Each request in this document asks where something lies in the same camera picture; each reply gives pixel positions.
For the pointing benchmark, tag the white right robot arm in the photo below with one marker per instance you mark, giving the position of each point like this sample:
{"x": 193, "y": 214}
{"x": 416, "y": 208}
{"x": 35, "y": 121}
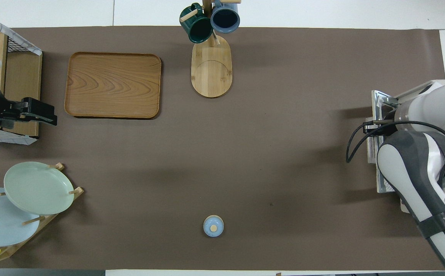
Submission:
{"x": 406, "y": 172}

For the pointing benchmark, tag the dark green mug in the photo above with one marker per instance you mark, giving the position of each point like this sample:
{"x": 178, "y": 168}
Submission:
{"x": 197, "y": 27}

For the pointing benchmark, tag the pale green plate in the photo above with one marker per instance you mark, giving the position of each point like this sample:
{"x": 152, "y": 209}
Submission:
{"x": 38, "y": 188}

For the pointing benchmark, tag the wooden plate rack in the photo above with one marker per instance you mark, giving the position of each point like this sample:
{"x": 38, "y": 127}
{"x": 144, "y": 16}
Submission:
{"x": 50, "y": 219}

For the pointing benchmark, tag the brown table mat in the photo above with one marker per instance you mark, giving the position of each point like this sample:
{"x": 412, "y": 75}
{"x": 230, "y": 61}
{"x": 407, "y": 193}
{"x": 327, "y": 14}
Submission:
{"x": 283, "y": 115}

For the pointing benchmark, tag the wooden mug tree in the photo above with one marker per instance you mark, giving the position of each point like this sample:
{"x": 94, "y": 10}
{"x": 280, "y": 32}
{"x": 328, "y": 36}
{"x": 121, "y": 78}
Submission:
{"x": 211, "y": 73}

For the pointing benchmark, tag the blue lid with wooden knob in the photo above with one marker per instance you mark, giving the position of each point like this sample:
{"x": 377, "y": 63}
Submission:
{"x": 213, "y": 226}

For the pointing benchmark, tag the large light blue plate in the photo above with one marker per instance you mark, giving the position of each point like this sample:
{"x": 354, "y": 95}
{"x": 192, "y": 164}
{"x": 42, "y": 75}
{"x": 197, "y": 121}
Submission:
{"x": 0, "y": 222}

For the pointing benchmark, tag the blue mug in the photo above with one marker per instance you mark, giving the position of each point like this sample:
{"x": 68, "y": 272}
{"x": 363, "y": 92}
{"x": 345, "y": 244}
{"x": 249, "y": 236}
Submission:
{"x": 225, "y": 18}

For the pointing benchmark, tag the wooden serving tray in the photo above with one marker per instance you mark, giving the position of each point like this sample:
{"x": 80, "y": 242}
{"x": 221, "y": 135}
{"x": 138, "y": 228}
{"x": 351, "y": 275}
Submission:
{"x": 113, "y": 86}

